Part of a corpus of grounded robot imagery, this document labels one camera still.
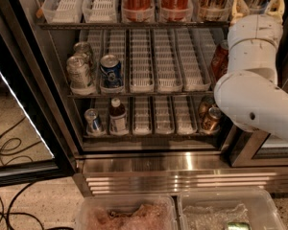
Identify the red coke can rear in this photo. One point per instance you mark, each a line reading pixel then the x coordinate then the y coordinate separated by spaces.
pixel 220 59

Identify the clear plastic bin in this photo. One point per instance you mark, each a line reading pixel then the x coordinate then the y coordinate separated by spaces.
pixel 127 212
pixel 213 209

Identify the gold can front bottom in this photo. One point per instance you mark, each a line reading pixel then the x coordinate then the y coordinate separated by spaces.
pixel 211 119

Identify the silver can front left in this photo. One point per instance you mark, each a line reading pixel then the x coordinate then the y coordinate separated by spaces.
pixel 79 72

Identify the blue pepsi can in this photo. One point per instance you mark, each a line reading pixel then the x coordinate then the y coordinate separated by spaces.
pixel 110 67

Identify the brown bottle white cap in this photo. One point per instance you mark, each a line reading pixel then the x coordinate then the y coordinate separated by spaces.
pixel 118 117

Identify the open glass fridge door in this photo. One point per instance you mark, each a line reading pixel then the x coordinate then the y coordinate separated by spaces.
pixel 35 143

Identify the small redbull can bottom shelf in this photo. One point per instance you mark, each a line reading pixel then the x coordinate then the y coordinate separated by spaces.
pixel 94 124

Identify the left clear plastic bin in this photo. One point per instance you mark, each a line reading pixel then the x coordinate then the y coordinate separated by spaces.
pixel 127 212

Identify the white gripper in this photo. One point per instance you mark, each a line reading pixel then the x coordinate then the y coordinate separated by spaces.
pixel 256 29

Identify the gold can rear bottom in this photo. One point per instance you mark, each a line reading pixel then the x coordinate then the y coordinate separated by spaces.
pixel 205 103

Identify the silver can rear left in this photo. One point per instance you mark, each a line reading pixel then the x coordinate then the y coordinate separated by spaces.
pixel 83 48

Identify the green can in bin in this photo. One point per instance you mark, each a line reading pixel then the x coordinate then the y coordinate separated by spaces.
pixel 238 226

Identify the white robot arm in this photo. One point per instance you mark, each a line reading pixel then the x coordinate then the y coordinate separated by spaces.
pixel 248 93

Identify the stainless fridge base grille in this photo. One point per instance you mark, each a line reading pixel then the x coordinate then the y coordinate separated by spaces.
pixel 170 173

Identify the right clear plastic bin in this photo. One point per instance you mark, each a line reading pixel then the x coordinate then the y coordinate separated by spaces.
pixel 213 209

